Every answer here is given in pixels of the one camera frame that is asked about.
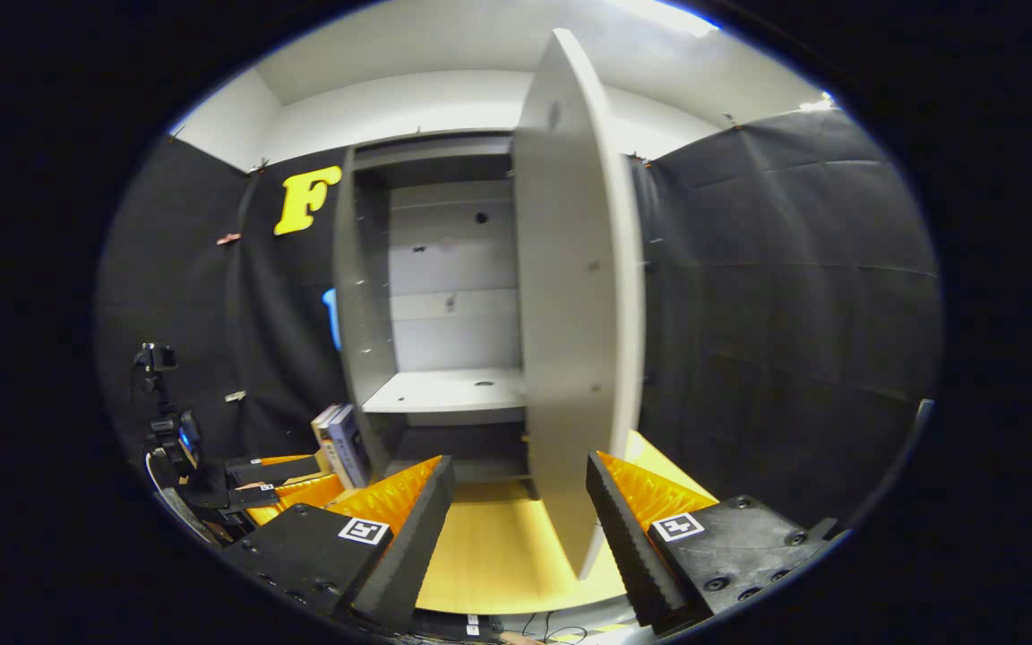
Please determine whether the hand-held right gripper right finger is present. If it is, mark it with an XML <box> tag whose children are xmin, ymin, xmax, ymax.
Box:
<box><xmin>586</xmin><ymin>451</ymin><xmax>839</xmax><ymax>630</ymax></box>

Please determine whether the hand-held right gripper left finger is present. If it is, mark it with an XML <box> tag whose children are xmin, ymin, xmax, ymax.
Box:
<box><xmin>220</xmin><ymin>455</ymin><xmax>457</xmax><ymax>632</ymax></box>

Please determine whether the dark grey cabinet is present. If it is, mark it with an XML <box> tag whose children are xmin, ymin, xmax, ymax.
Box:
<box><xmin>331</xmin><ymin>130</ymin><xmax>537</xmax><ymax>499</ymax></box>

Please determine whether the grey-blue book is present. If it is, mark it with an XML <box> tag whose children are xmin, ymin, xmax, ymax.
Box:
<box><xmin>323</xmin><ymin>403</ymin><xmax>373</xmax><ymax>490</ymax></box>

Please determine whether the black backdrop cloth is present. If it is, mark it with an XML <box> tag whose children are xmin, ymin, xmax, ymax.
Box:
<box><xmin>95</xmin><ymin>107</ymin><xmax>942</xmax><ymax>529</ymax></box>

